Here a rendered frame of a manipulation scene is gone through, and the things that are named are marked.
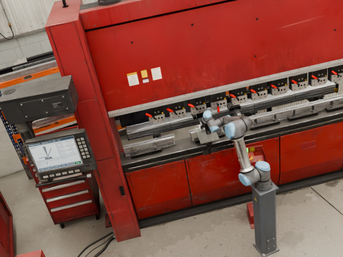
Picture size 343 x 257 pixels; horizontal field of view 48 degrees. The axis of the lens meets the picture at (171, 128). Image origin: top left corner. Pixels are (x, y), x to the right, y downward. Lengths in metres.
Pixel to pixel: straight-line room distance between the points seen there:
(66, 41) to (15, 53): 4.48
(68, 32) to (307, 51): 2.11
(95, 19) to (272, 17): 1.49
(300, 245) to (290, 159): 0.86
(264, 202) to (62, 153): 1.69
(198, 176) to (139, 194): 0.63
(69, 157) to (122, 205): 1.03
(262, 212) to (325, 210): 1.02
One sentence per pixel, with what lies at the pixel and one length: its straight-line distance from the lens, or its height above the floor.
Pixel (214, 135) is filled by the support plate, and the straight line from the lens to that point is 3.59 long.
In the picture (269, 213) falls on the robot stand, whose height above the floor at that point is 0.52.
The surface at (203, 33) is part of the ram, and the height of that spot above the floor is 1.92.
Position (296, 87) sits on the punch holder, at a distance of 3.87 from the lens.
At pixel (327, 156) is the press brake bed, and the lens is 4.37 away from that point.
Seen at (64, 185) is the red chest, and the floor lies 0.61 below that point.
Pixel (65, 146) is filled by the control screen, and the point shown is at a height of 1.51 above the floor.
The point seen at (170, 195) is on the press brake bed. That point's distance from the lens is 3.98.
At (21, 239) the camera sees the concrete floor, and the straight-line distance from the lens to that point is 4.72.
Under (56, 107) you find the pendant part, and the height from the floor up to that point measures 1.82.
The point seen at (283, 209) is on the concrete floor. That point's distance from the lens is 4.26.
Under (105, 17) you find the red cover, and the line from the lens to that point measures 3.18.
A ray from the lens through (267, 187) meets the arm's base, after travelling 3.28.
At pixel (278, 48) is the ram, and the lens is 3.63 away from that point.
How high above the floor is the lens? 2.98
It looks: 31 degrees down
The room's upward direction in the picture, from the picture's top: 11 degrees counter-clockwise
